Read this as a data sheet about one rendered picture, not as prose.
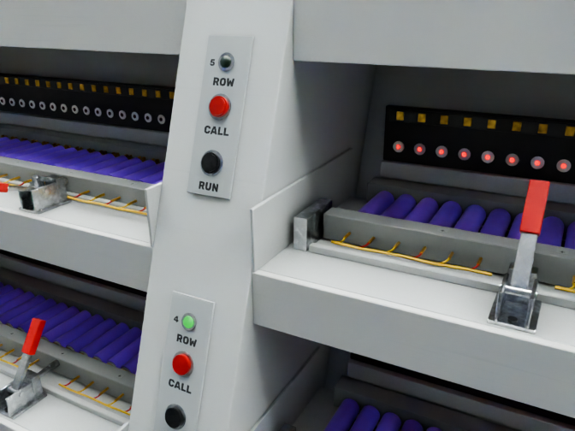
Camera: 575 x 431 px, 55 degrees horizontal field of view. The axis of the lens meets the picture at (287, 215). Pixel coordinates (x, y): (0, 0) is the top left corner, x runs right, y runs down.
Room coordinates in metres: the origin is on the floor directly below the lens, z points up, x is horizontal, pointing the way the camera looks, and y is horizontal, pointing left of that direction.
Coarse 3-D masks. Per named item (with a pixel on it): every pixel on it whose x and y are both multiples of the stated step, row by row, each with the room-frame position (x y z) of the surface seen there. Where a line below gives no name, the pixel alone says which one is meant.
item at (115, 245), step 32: (64, 128) 0.74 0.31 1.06; (96, 128) 0.71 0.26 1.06; (128, 128) 0.68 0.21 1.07; (0, 192) 0.58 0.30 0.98; (160, 192) 0.45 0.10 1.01; (0, 224) 0.54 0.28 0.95; (32, 224) 0.51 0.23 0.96; (64, 224) 0.50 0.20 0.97; (96, 224) 0.50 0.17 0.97; (128, 224) 0.49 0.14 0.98; (32, 256) 0.53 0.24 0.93; (64, 256) 0.51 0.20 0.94; (96, 256) 0.48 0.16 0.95; (128, 256) 0.46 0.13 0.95
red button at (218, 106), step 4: (216, 96) 0.42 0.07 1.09; (220, 96) 0.42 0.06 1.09; (212, 100) 0.42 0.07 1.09; (216, 100) 0.42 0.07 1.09; (220, 100) 0.42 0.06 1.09; (224, 100) 0.42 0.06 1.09; (212, 104) 0.42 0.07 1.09; (216, 104) 0.42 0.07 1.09; (220, 104) 0.42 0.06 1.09; (224, 104) 0.42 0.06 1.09; (212, 108) 0.42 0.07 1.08; (216, 108) 0.42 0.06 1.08; (220, 108) 0.42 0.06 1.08; (224, 108) 0.42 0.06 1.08; (212, 112) 0.42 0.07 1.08; (216, 112) 0.42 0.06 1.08; (220, 112) 0.42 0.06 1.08; (224, 112) 0.42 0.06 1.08; (216, 116) 0.42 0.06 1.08; (220, 116) 0.42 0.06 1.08
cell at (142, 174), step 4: (156, 164) 0.61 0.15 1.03; (160, 164) 0.61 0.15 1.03; (164, 164) 0.61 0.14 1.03; (148, 168) 0.59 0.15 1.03; (152, 168) 0.59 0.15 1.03; (156, 168) 0.60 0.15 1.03; (160, 168) 0.60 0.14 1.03; (136, 172) 0.58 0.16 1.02; (140, 172) 0.58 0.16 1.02; (144, 172) 0.58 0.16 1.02; (148, 172) 0.58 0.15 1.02; (152, 172) 0.59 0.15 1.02; (156, 172) 0.59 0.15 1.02; (124, 176) 0.57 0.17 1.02; (128, 176) 0.56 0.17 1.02; (132, 176) 0.57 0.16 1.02; (136, 176) 0.57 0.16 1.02; (140, 176) 0.57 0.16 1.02; (144, 176) 0.58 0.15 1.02; (136, 180) 0.57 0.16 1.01
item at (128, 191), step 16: (0, 160) 0.61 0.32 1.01; (16, 160) 0.61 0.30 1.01; (0, 176) 0.59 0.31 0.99; (16, 176) 0.60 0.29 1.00; (64, 176) 0.56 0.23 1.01; (80, 176) 0.55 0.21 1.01; (96, 176) 0.55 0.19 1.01; (112, 176) 0.55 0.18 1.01; (80, 192) 0.55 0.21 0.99; (96, 192) 0.54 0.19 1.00; (112, 192) 0.53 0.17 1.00; (128, 192) 0.52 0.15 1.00; (144, 192) 0.51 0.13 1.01; (112, 208) 0.51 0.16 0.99; (144, 208) 0.50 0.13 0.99
